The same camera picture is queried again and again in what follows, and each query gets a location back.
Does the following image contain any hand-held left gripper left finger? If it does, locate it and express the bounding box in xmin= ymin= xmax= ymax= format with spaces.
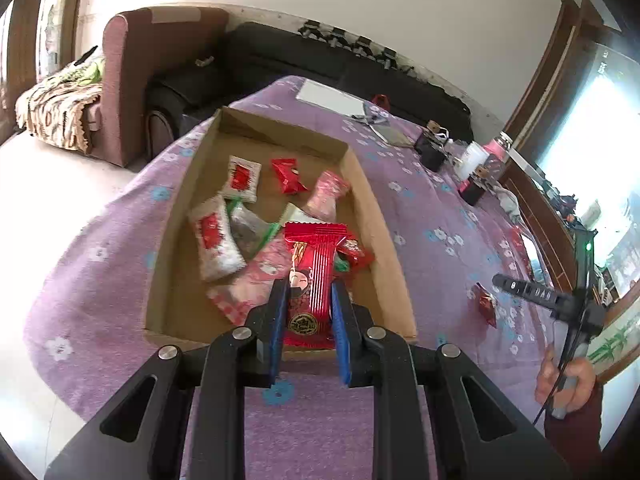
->
xmin=44 ymin=278 xmax=291 ymax=480

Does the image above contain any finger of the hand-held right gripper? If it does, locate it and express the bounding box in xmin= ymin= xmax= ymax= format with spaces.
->
xmin=492 ymin=273 xmax=560 ymax=312

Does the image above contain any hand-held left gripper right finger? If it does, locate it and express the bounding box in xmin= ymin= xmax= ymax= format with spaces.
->
xmin=330 ymin=279 xmax=581 ymax=480

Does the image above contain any large red snack packet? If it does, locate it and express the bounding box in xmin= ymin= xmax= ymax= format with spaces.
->
xmin=282 ymin=221 xmax=348 ymax=351

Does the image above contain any clear green snack packet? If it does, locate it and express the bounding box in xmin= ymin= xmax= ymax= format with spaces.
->
xmin=227 ymin=199 xmax=281 ymax=261

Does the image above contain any cardboard box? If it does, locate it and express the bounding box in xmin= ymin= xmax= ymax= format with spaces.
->
xmin=144 ymin=106 xmax=418 ymax=346

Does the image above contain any person's right forearm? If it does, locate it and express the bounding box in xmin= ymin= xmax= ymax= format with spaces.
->
xmin=544 ymin=385 xmax=604 ymax=478

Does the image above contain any person's right hand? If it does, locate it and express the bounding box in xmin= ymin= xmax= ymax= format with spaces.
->
xmin=534 ymin=347 xmax=599 ymax=413

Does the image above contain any small red candy packet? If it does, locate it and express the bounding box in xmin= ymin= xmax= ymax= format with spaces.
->
xmin=472 ymin=282 xmax=499 ymax=329
xmin=336 ymin=237 xmax=376 ymax=270

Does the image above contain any large pink printed snack packet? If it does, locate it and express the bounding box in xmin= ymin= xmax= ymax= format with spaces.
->
xmin=206 ymin=237 xmax=296 ymax=328

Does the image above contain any wooden bed board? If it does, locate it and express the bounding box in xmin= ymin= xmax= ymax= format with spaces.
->
xmin=500 ymin=160 xmax=576 ymax=291

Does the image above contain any purple floral bed sheet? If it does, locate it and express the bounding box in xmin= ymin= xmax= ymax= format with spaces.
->
xmin=22 ymin=75 xmax=571 ymax=480

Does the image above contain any long white red-label snack packet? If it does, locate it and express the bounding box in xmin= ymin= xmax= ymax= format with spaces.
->
xmin=187 ymin=195 xmax=247 ymax=282

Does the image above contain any black box with red base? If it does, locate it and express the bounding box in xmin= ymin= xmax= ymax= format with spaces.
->
xmin=459 ymin=172 xmax=488 ymax=206

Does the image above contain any plain white snack packet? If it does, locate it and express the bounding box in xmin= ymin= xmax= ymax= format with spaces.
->
xmin=280 ymin=202 xmax=326 ymax=226

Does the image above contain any white cup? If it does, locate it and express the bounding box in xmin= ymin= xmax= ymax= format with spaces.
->
xmin=457 ymin=141 xmax=493 ymax=181

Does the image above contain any pink bottle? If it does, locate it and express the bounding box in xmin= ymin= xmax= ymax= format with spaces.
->
xmin=482 ymin=132 xmax=514 ymax=181

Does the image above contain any pink speckled snack packet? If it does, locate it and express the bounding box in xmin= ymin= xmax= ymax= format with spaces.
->
xmin=306 ymin=170 xmax=352 ymax=222

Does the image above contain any small red snack packet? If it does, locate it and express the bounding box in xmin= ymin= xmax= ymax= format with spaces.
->
xmin=271 ymin=158 xmax=308 ymax=195

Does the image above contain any small white red-label snack packet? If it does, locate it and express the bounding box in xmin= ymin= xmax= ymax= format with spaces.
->
xmin=221 ymin=156 xmax=262 ymax=204

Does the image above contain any grey flat card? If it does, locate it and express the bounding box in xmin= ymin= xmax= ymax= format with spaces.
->
xmin=372 ymin=122 xmax=416 ymax=148

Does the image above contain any white paper sheet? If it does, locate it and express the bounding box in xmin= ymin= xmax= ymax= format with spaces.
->
xmin=296 ymin=79 xmax=368 ymax=117

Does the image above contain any black sofa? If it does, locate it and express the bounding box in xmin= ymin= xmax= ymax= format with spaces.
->
xmin=145 ymin=21 xmax=473 ymax=143

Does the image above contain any black white patterned cloth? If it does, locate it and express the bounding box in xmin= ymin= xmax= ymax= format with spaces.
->
xmin=299 ymin=20 xmax=401 ymax=68

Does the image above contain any brown armchair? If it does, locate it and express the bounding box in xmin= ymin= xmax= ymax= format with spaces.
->
xmin=102 ymin=6 xmax=230 ymax=168

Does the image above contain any patterned beige blanket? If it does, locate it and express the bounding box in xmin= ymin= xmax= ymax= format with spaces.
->
xmin=15 ymin=57 xmax=106 ymax=153

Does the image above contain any wooden framed window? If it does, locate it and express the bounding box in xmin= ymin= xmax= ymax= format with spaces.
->
xmin=0 ymin=0 xmax=91 ymax=126

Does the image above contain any black cable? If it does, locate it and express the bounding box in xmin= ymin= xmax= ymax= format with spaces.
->
xmin=532 ymin=305 xmax=588 ymax=427

